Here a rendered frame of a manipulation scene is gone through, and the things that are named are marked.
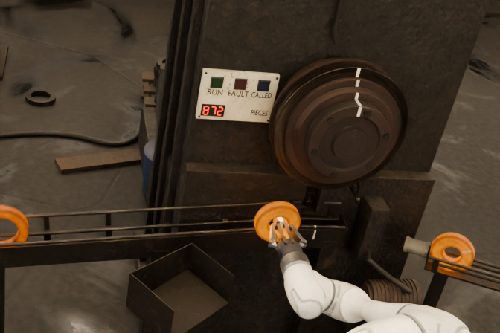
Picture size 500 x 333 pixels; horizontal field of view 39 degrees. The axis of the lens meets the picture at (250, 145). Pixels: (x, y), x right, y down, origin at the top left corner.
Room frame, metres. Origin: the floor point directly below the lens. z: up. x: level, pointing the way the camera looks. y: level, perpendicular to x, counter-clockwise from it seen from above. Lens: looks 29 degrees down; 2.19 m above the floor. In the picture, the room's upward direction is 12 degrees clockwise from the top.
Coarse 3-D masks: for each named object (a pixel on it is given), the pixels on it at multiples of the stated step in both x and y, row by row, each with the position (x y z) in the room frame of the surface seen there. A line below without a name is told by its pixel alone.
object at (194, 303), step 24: (168, 264) 1.81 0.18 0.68; (192, 264) 1.88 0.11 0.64; (216, 264) 1.82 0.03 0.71; (144, 288) 1.64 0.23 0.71; (168, 288) 1.78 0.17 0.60; (192, 288) 1.80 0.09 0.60; (216, 288) 1.80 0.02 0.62; (144, 312) 1.63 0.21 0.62; (168, 312) 1.57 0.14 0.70; (192, 312) 1.70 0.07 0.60
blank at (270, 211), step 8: (264, 208) 1.94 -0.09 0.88; (272, 208) 1.93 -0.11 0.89; (280, 208) 1.93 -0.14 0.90; (288, 208) 1.94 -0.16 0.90; (256, 216) 1.94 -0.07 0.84; (264, 216) 1.92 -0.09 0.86; (272, 216) 1.93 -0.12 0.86; (280, 216) 1.94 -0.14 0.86; (288, 216) 1.95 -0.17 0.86; (296, 216) 1.96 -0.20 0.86; (256, 224) 1.92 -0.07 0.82; (264, 224) 1.93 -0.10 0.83; (296, 224) 1.96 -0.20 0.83; (264, 232) 1.93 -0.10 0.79
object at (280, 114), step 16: (336, 64) 2.17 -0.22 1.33; (352, 64) 2.18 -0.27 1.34; (304, 80) 2.12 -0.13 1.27; (320, 80) 2.10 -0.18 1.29; (384, 80) 2.16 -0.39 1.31; (288, 96) 2.11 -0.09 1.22; (304, 96) 2.09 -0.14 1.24; (400, 96) 2.19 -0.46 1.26; (288, 112) 2.07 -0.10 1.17; (400, 112) 2.19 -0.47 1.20; (272, 128) 2.12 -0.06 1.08; (400, 128) 2.20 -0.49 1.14; (400, 144) 2.20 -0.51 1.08; (288, 160) 2.08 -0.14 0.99; (384, 160) 2.19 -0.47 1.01; (304, 176) 2.11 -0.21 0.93; (368, 176) 2.18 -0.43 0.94
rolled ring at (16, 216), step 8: (0, 208) 1.83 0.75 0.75; (8, 208) 1.85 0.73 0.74; (0, 216) 1.83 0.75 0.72; (8, 216) 1.83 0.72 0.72; (16, 216) 1.84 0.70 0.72; (24, 216) 1.87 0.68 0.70; (16, 224) 1.84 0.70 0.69; (24, 224) 1.85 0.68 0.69; (24, 232) 1.85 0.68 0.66; (8, 240) 1.86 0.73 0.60; (16, 240) 1.84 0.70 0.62; (24, 240) 1.85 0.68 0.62
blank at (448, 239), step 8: (440, 240) 2.16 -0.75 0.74; (448, 240) 2.16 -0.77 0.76; (456, 240) 2.15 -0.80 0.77; (464, 240) 2.15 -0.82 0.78; (432, 248) 2.17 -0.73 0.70; (440, 248) 2.16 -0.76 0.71; (464, 248) 2.14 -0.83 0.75; (472, 248) 2.14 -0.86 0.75; (440, 256) 2.16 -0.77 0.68; (448, 256) 2.17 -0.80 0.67; (464, 256) 2.13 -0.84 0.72; (472, 256) 2.13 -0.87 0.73; (448, 264) 2.15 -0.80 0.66; (464, 264) 2.13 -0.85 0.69
